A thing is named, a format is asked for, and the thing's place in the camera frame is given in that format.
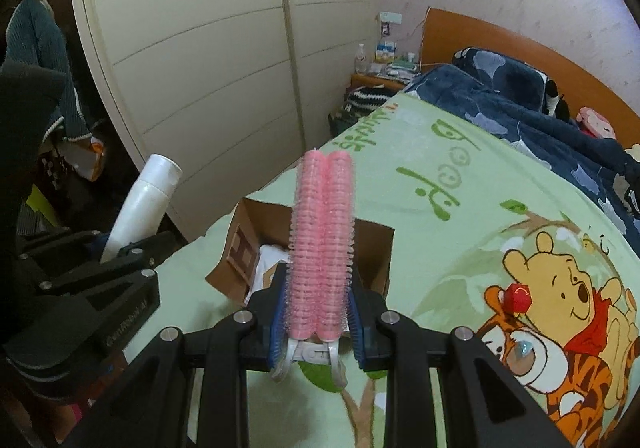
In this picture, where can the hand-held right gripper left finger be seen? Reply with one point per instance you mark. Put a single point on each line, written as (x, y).
(278, 328)

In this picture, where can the cream sliding wardrobe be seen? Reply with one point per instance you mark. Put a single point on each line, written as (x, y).
(200, 53)

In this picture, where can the small red box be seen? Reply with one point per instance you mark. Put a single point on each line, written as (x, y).
(517, 300)

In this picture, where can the green printed blanket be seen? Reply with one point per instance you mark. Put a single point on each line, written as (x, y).
(450, 188)

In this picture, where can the orange white bag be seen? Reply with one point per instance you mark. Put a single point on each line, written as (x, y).
(91, 158)

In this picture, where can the pink plush toy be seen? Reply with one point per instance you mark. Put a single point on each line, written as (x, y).
(595, 123)

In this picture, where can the small pale blue object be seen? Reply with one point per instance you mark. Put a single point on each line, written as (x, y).
(525, 348)

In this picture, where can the clear plastic bottle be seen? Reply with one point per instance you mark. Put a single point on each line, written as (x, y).
(360, 61)

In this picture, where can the navy patterned duvet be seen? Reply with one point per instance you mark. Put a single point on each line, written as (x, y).
(525, 138)

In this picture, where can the white tube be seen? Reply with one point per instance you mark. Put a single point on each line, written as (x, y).
(140, 208)

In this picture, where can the small boxes on nightstand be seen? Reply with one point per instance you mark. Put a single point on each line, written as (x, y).
(386, 52)

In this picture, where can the wooden headboard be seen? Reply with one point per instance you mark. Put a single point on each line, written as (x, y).
(500, 33)

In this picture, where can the lime green sheet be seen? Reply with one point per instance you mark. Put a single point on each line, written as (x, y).
(37, 205)

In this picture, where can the white sock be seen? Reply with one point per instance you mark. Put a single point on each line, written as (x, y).
(265, 268)

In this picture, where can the black white plush toy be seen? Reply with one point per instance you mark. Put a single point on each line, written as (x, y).
(555, 101)

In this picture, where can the white wall socket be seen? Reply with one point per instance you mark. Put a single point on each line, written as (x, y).
(390, 19)

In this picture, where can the pink hair roller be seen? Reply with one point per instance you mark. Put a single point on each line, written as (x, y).
(320, 238)

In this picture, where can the navy patterned pillow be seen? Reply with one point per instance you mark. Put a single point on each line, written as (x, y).
(500, 73)

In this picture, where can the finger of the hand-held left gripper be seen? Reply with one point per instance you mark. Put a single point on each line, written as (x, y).
(135, 253)
(65, 243)

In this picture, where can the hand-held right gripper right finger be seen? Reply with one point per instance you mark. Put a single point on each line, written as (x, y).
(356, 333)

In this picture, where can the dark clothes pile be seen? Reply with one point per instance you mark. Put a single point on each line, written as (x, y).
(627, 178)

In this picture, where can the teal knit sweater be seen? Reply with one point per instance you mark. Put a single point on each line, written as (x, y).
(45, 58)

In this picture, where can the black white knit cloth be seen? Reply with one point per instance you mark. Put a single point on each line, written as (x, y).
(367, 101)

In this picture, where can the brown cardboard box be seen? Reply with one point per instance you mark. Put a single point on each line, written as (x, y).
(235, 253)

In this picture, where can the wooden nightstand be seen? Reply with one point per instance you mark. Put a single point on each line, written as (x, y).
(370, 81)

